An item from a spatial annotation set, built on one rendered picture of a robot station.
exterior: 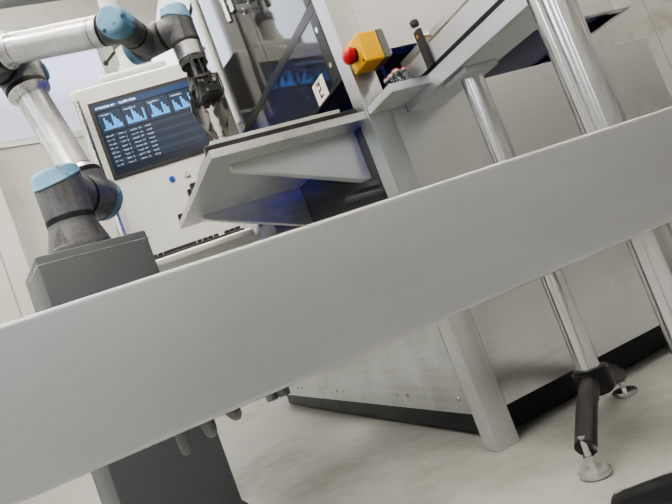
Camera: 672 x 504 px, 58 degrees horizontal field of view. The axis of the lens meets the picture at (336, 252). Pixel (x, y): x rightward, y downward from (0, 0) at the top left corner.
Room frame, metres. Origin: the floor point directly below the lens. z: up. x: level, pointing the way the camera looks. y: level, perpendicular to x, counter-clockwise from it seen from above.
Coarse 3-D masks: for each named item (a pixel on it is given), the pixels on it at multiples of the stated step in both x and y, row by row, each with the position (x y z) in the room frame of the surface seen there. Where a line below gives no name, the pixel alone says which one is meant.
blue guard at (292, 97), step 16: (304, 32) 1.61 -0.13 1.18; (304, 48) 1.65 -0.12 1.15; (288, 64) 1.77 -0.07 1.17; (304, 64) 1.68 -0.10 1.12; (320, 64) 1.60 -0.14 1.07; (288, 80) 1.81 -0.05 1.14; (304, 80) 1.72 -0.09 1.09; (336, 80) 1.55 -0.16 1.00; (272, 96) 1.97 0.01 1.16; (288, 96) 1.85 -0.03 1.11; (304, 96) 1.75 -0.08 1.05; (272, 112) 2.02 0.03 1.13; (288, 112) 1.90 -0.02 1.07; (304, 112) 1.79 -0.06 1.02; (256, 128) 2.21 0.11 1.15
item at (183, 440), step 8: (240, 408) 0.58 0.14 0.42; (232, 416) 0.55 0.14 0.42; (240, 416) 0.57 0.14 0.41; (208, 424) 0.54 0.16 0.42; (184, 432) 0.53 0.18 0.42; (208, 432) 0.55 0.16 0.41; (216, 432) 0.56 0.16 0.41; (176, 440) 0.53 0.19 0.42; (184, 440) 0.53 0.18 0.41; (184, 448) 0.54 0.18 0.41
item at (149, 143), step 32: (160, 64) 2.32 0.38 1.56; (96, 96) 2.25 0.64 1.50; (128, 96) 2.27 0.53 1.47; (160, 96) 2.30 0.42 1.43; (96, 128) 2.24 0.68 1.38; (128, 128) 2.26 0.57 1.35; (160, 128) 2.29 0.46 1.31; (192, 128) 2.31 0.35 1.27; (128, 160) 2.25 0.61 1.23; (160, 160) 2.28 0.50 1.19; (192, 160) 2.31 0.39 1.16; (128, 192) 2.25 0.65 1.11; (160, 192) 2.27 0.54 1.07; (128, 224) 2.24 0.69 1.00; (160, 224) 2.26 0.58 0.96; (224, 224) 2.31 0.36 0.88; (256, 224) 2.34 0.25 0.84
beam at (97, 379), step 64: (640, 128) 0.67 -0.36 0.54; (448, 192) 0.57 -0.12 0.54; (512, 192) 0.60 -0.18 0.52; (576, 192) 0.62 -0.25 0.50; (640, 192) 0.66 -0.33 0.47; (256, 256) 0.50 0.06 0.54; (320, 256) 0.52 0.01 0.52; (384, 256) 0.54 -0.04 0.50; (448, 256) 0.56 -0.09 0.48; (512, 256) 0.59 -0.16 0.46; (576, 256) 0.61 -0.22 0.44; (64, 320) 0.44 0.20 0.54; (128, 320) 0.45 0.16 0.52; (192, 320) 0.47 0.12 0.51; (256, 320) 0.49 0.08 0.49; (320, 320) 0.51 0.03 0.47; (384, 320) 0.53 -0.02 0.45; (0, 384) 0.42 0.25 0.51; (64, 384) 0.43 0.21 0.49; (128, 384) 0.45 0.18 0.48; (192, 384) 0.46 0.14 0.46; (256, 384) 0.48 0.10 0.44; (0, 448) 0.41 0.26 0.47; (64, 448) 0.43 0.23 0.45; (128, 448) 0.44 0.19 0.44
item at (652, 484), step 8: (648, 480) 0.85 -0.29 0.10; (656, 480) 0.82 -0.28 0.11; (664, 480) 0.80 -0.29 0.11; (632, 488) 0.87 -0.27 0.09; (640, 488) 0.85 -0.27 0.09; (648, 488) 0.83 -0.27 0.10; (656, 488) 0.81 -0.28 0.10; (664, 488) 0.80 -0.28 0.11; (616, 496) 0.90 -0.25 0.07; (624, 496) 0.88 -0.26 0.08; (632, 496) 0.86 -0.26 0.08; (640, 496) 0.84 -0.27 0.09; (648, 496) 0.83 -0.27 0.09; (656, 496) 0.81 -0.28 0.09; (664, 496) 0.80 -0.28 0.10
